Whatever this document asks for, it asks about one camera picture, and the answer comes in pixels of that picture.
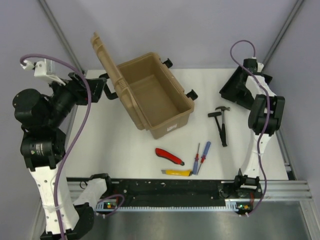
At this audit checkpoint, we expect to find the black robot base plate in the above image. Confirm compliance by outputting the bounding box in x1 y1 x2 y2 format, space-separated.
102 178 262 208

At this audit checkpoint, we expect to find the aluminium frame post left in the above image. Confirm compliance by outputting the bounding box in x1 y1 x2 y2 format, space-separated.
37 0 84 73

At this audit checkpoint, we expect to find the red handle screwdriver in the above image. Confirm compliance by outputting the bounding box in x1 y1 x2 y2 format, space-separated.
192 143 200 175

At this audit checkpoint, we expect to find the black claw hammer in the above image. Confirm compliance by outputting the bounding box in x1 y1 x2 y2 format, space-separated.
215 106 230 147

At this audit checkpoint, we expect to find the aluminium front rail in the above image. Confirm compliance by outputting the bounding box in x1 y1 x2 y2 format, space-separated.
66 179 313 201

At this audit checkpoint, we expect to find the black tool box tray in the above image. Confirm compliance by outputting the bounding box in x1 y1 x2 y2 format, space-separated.
218 66 273 110

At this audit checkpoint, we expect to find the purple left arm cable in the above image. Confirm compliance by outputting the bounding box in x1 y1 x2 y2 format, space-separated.
19 53 125 240

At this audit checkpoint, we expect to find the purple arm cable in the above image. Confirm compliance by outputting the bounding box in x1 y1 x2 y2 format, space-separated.
229 40 275 217
19 53 125 240

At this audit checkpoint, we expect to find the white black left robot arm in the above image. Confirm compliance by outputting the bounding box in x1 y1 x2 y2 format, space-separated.
12 72 114 240

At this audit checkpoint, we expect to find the tan plastic tool box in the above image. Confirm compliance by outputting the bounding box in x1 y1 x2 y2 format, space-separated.
90 32 198 139

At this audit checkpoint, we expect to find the aluminium frame post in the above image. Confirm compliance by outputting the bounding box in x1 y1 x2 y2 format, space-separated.
37 0 84 73
262 0 306 70

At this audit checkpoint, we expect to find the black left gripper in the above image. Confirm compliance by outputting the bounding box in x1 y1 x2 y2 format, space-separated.
45 70 106 127

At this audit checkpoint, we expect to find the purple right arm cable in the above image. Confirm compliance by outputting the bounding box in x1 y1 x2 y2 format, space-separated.
229 40 275 217

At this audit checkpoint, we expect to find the red utility knife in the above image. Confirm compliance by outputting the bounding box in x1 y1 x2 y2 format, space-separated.
155 148 185 166

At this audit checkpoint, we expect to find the aluminium frame post right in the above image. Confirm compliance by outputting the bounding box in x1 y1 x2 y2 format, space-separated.
262 0 306 70

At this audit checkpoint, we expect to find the yellow utility knife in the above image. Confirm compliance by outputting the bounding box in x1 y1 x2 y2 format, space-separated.
161 169 193 177

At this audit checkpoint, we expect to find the grey slotted cable duct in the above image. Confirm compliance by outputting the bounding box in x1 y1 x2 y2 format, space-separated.
96 199 253 213

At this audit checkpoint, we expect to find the black mallet hammer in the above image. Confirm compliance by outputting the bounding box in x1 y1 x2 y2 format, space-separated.
207 111 228 147

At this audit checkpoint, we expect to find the blue handle screwdriver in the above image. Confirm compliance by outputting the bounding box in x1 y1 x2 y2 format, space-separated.
196 141 211 175

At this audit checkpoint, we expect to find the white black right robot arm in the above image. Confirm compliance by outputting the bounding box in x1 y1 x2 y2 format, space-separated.
233 57 285 198

